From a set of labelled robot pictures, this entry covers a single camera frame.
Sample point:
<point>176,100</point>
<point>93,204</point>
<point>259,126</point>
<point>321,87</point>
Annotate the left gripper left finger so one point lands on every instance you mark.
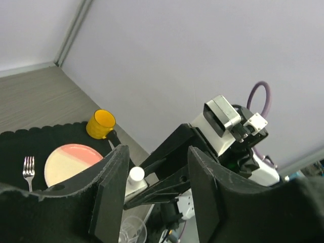
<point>85,208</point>

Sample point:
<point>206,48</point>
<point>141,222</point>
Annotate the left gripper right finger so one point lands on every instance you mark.
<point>231,208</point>

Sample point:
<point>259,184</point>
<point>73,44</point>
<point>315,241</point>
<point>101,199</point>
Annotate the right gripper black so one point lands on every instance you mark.
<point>210,158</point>

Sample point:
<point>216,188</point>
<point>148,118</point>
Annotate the clear nail polish bottle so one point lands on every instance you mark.
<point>133,188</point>

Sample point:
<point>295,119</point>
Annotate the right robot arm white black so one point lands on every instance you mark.
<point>265,175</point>

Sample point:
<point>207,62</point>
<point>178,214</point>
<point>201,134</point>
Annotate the clear drinking glass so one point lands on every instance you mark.
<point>132,230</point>

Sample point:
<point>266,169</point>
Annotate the pink cream ceramic plate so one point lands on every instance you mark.
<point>67,161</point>

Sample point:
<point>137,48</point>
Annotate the silver fork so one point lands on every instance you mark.
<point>29,171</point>

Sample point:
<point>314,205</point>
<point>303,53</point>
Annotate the black cloth placemat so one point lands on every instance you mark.
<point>40,142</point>

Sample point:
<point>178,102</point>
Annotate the yellow mug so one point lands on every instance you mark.
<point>101,127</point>

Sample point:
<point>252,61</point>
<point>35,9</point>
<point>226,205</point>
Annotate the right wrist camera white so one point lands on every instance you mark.
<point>226,126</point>

